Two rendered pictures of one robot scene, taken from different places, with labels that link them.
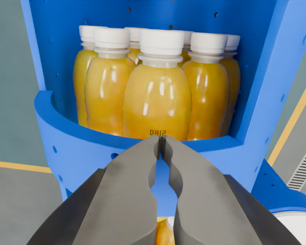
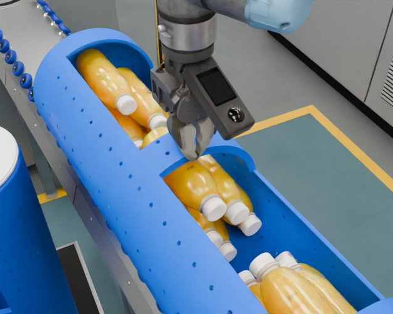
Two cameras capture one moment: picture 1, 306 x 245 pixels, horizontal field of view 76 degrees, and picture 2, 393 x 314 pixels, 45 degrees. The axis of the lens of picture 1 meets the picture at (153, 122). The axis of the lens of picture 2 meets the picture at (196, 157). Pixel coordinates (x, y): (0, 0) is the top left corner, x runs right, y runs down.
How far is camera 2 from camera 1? 0.65 m
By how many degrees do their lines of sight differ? 28
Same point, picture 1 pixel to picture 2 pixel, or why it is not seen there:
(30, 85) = not seen: hidden behind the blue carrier
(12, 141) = (286, 154)
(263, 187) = not seen: outside the picture
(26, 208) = not seen: hidden behind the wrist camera
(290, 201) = not seen: outside the picture
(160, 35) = (218, 203)
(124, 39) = (231, 212)
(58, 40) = (267, 206)
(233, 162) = (156, 166)
